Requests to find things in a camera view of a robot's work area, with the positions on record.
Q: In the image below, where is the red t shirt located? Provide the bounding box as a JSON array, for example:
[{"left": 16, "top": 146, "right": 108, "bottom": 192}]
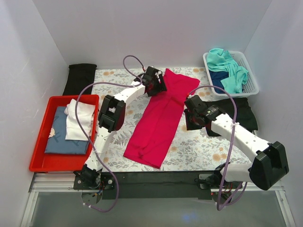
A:
[{"left": 124, "top": 69, "right": 200, "bottom": 169}]

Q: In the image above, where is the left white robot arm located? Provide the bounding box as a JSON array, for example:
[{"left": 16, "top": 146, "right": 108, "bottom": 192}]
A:
[{"left": 78, "top": 66, "right": 167, "bottom": 189}]

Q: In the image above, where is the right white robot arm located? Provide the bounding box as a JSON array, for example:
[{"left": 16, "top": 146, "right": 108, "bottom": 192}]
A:
[{"left": 184, "top": 96, "right": 289, "bottom": 191}]

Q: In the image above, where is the dark blue t shirt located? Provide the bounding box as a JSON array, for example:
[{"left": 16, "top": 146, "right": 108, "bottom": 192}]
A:
[{"left": 209, "top": 71, "right": 229, "bottom": 94}]

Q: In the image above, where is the black cloth right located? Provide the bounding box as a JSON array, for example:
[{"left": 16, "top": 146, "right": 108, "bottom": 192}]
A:
[{"left": 206, "top": 97, "right": 258, "bottom": 133}]

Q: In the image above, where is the black cloth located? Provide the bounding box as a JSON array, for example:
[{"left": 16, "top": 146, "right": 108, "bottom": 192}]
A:
[
  {"left": 206, "top": 97, "right": 258, "bottom": 133},
  {"left": 62, "top": 63, "right": 97, "bottom": 96}
]

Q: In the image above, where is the teal t shirt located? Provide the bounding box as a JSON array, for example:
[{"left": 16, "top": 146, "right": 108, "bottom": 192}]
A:
[{"left": 206, "top": 48, "right": 248, "bottom": 94}]

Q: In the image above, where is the white plastic basket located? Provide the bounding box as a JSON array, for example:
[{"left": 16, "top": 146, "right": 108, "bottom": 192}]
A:
[{"left": 203, "top": 51, "right": 259, "bottom": 98}]

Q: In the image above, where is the black cloth back left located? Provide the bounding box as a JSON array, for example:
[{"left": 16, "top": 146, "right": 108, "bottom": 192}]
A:
[{"left": 62, "top": 63, "right": 97, "bottom": 96}]

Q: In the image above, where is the folded white t shirt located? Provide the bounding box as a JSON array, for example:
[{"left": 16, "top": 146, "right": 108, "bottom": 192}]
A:
[{"left": 64, "top": 99, "right": 95, "bottom": 141}]

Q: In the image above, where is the folded blue t shirt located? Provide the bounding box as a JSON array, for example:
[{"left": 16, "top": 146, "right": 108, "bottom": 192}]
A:
[{"left": 45, "top": 106, "right": 89, "bottom": 155}]

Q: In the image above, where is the red plastic tray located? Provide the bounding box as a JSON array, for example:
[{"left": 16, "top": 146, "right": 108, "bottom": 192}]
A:
[{"left": 29, "top": 95, "right": 92, "bottom": 172}]

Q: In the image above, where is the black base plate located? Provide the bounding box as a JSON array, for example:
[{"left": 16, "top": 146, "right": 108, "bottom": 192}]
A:
[{"left": 73, "top": 170, "right": 243, "bottom": 201}]

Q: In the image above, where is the aluminium frame rail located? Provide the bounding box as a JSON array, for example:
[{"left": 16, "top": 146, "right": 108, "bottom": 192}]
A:
[{"left": 21, "top": 173, "right": 295, "bottom": 227}]

